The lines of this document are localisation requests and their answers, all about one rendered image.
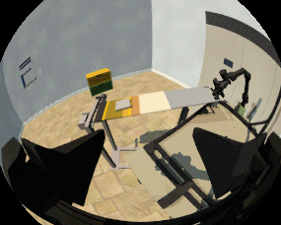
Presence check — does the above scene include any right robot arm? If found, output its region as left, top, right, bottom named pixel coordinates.
left=219, top=68, right=251, bottom=108

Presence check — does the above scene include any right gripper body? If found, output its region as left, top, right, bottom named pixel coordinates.
left=213, top=79, right=227, bottom=98

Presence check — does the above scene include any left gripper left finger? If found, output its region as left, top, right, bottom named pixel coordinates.
left=21, top=129, right=105, bottom=207

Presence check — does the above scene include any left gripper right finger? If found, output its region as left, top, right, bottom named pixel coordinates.
left=192, top=127, right=267, bottom=199

